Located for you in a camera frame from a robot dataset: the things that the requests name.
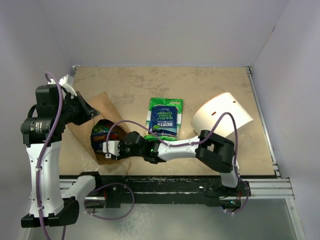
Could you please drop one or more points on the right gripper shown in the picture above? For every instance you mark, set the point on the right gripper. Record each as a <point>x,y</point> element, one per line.
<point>121,155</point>

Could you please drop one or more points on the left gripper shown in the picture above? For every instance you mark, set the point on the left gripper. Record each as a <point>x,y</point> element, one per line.
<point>85,115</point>

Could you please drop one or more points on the brown paper bag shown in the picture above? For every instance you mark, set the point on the brown paper bag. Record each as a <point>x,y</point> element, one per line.
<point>82,145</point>

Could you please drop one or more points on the blue snack packet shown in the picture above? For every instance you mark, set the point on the blue snack packet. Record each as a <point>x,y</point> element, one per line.
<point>164,120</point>

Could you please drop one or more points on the green Chuba cassava chips bag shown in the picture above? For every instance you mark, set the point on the green Chuba cassava chips bag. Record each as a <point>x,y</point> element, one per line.
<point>178,103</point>

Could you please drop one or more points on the blue Burts chilli crisps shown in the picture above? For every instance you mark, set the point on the blue Burts chilli crisps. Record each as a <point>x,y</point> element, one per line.
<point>96,141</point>

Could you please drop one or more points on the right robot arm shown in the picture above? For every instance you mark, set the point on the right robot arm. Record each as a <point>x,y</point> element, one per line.
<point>216,152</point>

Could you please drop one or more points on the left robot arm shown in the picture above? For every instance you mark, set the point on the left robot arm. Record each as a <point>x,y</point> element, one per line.
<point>42,135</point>

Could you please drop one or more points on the green white snack packet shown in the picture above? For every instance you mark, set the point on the green white snack packet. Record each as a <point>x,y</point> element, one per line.
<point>101,127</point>

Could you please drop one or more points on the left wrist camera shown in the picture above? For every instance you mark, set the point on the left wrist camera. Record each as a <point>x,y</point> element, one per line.
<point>63,82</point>

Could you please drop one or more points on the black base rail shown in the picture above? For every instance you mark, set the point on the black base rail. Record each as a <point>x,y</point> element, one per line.
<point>207,190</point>

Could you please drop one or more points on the aluminium table frame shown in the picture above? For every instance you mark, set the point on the aluminium table frame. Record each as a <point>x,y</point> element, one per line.
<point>130,89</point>

